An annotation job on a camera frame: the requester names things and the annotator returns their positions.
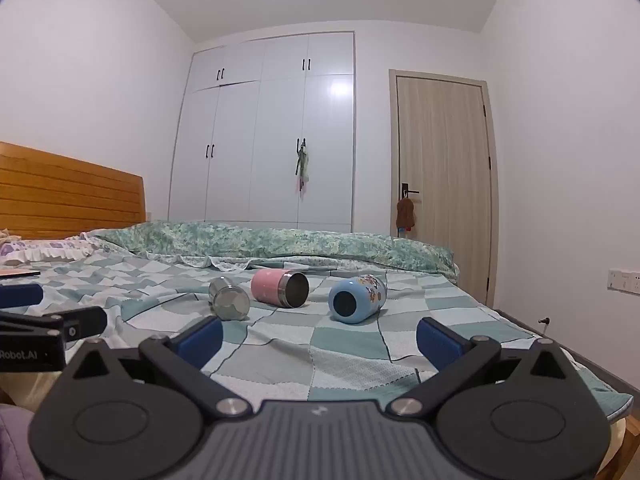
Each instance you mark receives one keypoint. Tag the white wardrobe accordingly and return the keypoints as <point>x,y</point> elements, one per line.
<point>280,130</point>

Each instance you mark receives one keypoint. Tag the cream cloth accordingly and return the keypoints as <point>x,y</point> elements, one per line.
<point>25,387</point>

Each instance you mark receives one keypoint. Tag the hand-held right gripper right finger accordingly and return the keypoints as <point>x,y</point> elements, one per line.
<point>439,342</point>

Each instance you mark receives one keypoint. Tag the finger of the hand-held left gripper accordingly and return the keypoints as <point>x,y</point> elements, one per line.
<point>20,294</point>
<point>82,324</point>

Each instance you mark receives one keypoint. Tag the green floral quilt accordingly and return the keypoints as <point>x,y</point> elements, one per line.
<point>280,244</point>

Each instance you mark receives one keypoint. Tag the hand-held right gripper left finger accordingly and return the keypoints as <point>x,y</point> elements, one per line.
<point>200,341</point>

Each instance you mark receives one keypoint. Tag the pink steel cup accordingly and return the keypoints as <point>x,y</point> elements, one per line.
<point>272,286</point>

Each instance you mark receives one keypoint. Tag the purple floral pillow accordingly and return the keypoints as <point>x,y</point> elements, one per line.
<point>45,250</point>

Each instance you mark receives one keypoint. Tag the light wooden door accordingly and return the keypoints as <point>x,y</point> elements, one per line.
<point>442,180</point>

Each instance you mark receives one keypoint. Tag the purple cloth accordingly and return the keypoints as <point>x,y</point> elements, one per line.
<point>15,445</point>

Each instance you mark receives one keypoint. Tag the dark flat phone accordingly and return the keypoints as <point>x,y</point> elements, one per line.
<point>17,273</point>

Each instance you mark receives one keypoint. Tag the wooden bed headboard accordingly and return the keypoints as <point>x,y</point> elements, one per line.
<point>65,195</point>

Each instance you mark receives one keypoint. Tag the white wall socket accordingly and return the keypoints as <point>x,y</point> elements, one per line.
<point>624,280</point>

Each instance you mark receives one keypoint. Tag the green hanging ornament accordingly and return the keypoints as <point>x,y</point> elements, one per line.
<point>301,165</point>

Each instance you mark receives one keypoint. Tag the blue cartoon print cup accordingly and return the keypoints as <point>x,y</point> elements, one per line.
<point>357,296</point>

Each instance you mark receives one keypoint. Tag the checkered bed sheet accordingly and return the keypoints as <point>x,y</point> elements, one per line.
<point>300,340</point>

